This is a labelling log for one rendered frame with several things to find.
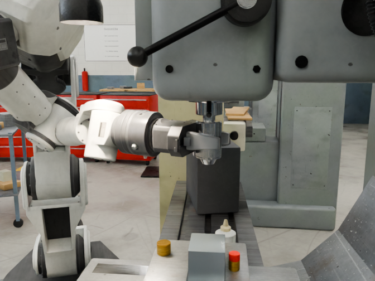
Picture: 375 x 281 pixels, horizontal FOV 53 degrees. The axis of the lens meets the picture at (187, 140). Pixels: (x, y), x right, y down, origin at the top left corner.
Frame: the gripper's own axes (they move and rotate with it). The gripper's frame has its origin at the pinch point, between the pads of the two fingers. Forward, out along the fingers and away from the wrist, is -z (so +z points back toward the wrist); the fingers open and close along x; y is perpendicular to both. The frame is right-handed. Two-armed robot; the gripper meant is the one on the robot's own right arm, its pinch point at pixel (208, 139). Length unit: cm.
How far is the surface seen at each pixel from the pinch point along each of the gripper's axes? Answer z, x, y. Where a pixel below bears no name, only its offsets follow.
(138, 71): 10.8, -6.3, -12.1
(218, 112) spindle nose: -2.1, -1.0, -5.2
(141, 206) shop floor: 166, 245, 126
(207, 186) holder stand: 11.1, 28.7, 19.0
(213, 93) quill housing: -4.0, -8.7, -9.0
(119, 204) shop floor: 188, 239, 126
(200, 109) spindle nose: 0.8, -2.3, -5.7
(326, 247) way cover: -20.4, 22.0, 26.9
